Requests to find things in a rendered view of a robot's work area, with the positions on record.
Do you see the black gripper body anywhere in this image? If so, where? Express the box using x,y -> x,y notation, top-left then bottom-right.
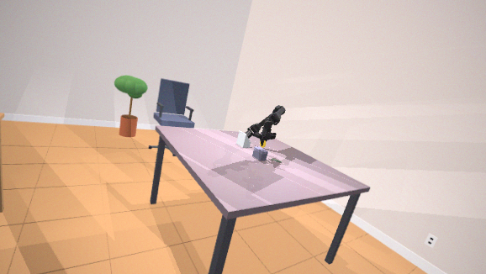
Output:
253,126 -> 272,139

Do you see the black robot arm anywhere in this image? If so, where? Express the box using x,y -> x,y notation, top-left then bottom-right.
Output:
245,105 -> 286,140

